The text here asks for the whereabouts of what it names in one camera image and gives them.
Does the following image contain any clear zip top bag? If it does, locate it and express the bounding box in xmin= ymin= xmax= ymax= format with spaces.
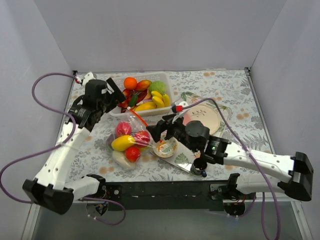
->
xmin=106 ymin=107 xmax=153 ymax=171

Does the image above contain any white plastic fruit basket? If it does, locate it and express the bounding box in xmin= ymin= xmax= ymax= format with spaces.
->
xmin=109 ymin=71 xmax=175 ymax=118

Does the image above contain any red cherries cluster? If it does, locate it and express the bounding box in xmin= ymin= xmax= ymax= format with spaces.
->
xmin=122 ymin=89 xmax=131 ymax=100

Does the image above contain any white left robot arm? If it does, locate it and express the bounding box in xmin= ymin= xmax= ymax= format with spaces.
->
xmin=22 ymin=74 xmax=126 ymax=215

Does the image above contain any green fruit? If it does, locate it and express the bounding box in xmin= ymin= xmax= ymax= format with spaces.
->
xmin=149 ymin=80 xmax=167 ymax=95

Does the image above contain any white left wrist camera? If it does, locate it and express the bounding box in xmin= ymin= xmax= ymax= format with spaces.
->
xmin=75 ymin=72 xmax=97 ymax=87

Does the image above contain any dark blue cup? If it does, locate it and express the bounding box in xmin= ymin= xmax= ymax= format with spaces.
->
xmin=190 ymin=158 xmax=208 ymax=178

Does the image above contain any pink white plate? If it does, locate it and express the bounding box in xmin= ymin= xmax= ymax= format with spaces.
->
xmin=183 ymin=104 xmax=220 ymax=135

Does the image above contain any yellow fruit under radish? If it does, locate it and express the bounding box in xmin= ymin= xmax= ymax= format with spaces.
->
xmin=134 ymin=101 xmax=157 ymax=112

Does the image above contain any white radish toy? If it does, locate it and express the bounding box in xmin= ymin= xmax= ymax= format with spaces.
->
xmin=111 ymin=150 xmax=136 ymax=170

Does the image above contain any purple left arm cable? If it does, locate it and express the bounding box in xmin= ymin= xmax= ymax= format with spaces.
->
xmin=0 ymin=72 xmax=127 ymax=226

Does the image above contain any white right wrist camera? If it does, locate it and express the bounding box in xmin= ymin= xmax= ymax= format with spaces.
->
xmin=171 ymin=101 xmax=189 ymax=118

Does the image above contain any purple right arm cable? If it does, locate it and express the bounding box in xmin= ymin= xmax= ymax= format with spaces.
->
xmin=181 ymin=97 xmax=282 ymax=240

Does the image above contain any floral small bowl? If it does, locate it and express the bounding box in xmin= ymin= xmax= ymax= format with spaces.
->
xmin=153 ymin=136 xmax=178 ymax=158

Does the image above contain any leaf pattern tray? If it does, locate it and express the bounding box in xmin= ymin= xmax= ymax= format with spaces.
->
xmin=152 ymin=101 xmax=226 ymax=176

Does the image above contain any yellow mango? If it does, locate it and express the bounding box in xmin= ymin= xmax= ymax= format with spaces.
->
xmin=111 ymin=135 xmax=135 ymax=152

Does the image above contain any orange red mango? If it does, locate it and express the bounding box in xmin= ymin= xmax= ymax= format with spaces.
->
xmin=134 ymin=79 xmax=152 ymax=92

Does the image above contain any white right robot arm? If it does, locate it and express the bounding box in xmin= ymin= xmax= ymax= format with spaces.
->
xmin=146 ymin=114 xmax=314 ymax=202

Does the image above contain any orange fruit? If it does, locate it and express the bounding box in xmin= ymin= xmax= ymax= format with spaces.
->
xmin=123 ymin=77 xmax=138 ymax=90

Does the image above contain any red pomegranate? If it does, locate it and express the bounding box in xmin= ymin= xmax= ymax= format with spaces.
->
xmin=115 ymin=121 xmax=132 ymax=138

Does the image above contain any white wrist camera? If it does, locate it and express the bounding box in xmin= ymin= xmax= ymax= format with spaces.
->
xmin=171 ymin=101 xmax=189 ymax=118
xmin=75 ymin=72 xmax=97 ymax=87

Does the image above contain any black base bar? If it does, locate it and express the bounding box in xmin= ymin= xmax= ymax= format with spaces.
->
xmin=77 ymin=180 xmax=251 ymax=212

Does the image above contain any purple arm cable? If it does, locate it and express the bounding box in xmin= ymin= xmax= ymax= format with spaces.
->
xmin=181 ymin=97 xmax=282 ymax=240
xmin=0 ymin=72 xmax=127 ymax=226

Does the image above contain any red apple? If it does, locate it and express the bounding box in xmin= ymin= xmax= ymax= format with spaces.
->
xmin=124 ymin=146 xmax=141 ymax=163

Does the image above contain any floral tablecloth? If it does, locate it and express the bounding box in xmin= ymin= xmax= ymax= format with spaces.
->
xmin=67 ymin=69 xmax=273 ymax=182

